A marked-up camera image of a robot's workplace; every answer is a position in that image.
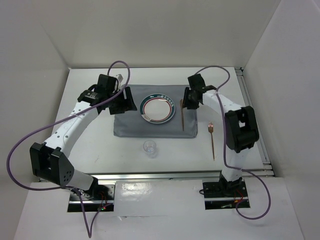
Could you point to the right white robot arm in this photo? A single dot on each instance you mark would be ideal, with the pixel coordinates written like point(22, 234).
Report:
point(240, 129)

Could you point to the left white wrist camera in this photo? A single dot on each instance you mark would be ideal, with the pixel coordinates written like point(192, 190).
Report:
point(119, 77)

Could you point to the grey cloth placemat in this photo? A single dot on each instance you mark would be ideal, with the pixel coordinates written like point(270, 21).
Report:
point(132, 125)

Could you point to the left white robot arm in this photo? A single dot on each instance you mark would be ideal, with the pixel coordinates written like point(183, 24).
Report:
point(50, 159)

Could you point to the copper fork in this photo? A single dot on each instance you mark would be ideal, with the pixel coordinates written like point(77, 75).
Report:
point(211, 130)

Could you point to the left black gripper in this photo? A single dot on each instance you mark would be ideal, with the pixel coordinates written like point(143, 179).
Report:
point(130, 105)

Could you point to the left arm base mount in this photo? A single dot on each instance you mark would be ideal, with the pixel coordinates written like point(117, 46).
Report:
point(91, 204)

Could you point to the aluminium front rail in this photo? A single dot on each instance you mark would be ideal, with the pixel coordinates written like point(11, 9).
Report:
point(158, 175)

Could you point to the clear plastic cup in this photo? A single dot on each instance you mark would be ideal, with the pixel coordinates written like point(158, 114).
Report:
point(150, 148)

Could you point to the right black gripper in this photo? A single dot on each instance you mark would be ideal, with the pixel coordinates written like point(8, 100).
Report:
point(186, 102)

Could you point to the green rimmed white plate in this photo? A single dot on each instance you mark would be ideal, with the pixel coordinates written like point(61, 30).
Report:
point(157, 108)

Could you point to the copper knife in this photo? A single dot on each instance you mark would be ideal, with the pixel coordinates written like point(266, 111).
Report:
point(182, 114)

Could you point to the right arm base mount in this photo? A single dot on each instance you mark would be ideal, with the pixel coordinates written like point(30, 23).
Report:
point(217, 199)

